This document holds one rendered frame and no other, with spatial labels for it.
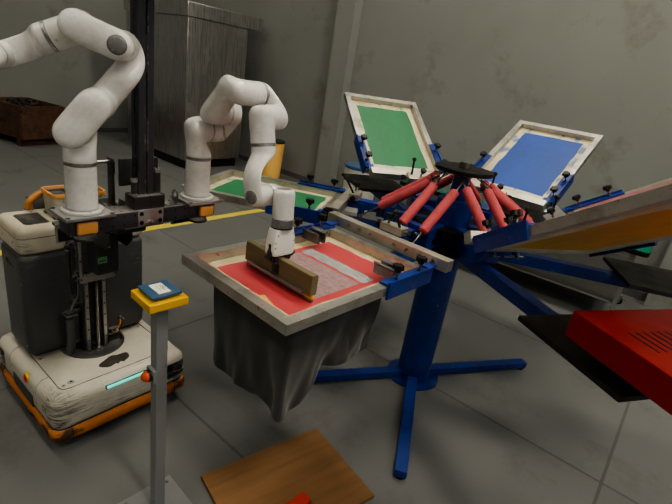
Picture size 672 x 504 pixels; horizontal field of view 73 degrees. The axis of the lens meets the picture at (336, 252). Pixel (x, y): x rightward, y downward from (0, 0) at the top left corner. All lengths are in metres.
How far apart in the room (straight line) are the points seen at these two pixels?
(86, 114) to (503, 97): 4.85
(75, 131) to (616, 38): 4.93
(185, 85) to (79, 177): 5.58
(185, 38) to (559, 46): 4.67
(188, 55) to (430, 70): 3.29
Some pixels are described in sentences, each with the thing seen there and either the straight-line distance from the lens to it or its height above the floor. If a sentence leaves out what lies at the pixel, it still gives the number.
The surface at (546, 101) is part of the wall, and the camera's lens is 5.62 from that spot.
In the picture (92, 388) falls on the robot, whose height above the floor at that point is 0.27.
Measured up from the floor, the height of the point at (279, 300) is 0.95.
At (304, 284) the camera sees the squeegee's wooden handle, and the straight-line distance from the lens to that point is 1.55.
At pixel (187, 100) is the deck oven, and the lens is 7.18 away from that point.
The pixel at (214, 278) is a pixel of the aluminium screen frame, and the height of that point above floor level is 0.98.
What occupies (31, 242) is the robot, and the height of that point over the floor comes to 0.85.
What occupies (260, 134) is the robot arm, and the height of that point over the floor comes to 1.46.
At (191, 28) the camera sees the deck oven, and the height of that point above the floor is 1.93.
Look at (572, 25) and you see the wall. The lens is 5.67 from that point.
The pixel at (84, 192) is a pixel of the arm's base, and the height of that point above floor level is 1.21.
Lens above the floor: 1.68
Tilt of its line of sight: 21 degrees down
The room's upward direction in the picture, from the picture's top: 9 degrees clockwise
